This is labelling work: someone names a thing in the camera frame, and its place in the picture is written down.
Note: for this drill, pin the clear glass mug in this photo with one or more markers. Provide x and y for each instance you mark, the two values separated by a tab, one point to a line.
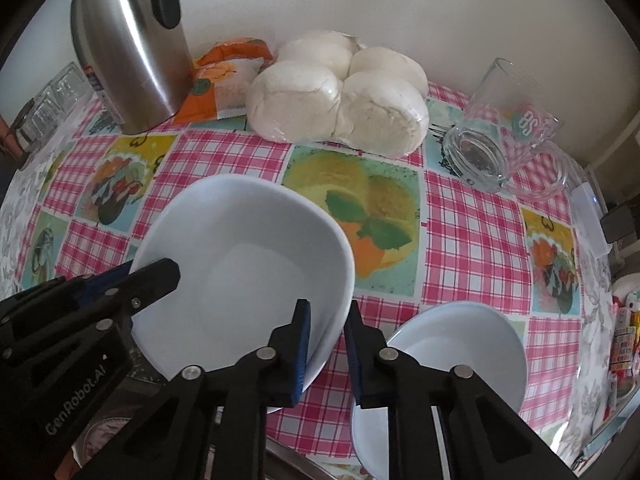
503	127

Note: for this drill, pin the colourful snack package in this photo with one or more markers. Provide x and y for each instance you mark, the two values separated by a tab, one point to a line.
624	358

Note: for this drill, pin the small light blue bowl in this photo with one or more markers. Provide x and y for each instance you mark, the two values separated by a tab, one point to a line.
450	374

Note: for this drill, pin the stainless steel thermos jug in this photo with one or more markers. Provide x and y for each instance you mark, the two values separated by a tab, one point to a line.
135	57

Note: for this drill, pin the bag of white buns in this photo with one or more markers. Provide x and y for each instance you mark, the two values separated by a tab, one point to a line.
328	86

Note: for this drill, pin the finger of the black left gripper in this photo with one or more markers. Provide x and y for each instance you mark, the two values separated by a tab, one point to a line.
150	279
96	285

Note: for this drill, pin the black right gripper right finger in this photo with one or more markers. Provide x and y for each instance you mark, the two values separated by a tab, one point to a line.
410	399

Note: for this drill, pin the checked fruit pattern tablecloth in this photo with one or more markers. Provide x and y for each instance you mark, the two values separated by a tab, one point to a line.
84	202

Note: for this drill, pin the white power strip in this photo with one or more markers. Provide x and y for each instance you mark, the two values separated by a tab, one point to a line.
587	215

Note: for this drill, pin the floral rim plate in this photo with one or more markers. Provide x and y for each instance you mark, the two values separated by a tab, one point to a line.
99	431

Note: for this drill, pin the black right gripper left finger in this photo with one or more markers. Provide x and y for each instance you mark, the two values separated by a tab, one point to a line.
240	404

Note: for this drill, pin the orange snack packet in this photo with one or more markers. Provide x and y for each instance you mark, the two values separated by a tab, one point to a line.
221	78

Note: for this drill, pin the black charger plug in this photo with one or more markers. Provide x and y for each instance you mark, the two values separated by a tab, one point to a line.
617	224

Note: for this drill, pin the white ceramic bowl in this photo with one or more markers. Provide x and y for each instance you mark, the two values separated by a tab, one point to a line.
247	249

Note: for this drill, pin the glass teapot black handle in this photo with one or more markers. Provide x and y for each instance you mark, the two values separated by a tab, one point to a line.
23	138

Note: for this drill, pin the upturned drinking glass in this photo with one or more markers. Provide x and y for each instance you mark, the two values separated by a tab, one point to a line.
69	86

